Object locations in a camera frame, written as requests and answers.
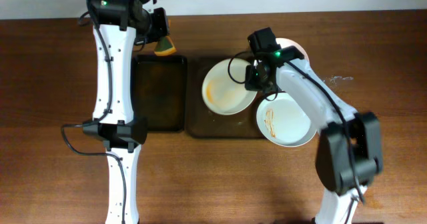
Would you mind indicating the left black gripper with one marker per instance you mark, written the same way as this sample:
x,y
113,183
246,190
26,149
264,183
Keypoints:
x,y
160,25

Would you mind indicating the green yellow sponge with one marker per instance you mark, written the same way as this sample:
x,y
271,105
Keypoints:
x,y
165,47

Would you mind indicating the white plate with sauce centre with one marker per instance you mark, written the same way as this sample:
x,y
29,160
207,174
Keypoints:
x,y
221,94

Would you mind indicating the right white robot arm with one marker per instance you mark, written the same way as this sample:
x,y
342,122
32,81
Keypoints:
x,y
349,154

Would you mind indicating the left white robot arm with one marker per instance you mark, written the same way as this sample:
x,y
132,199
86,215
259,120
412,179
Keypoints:
x,y
119,26

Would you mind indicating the small black tray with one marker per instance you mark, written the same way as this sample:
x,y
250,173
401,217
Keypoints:
x,y
159,87

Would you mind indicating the large brown tray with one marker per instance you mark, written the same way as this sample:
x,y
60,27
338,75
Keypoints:
x,y
201,123

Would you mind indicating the white plate top right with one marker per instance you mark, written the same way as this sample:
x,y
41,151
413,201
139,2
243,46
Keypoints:
x,y
283,42

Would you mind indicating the white plate bottom right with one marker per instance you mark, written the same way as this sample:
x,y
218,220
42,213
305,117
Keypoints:
x,y
283,122

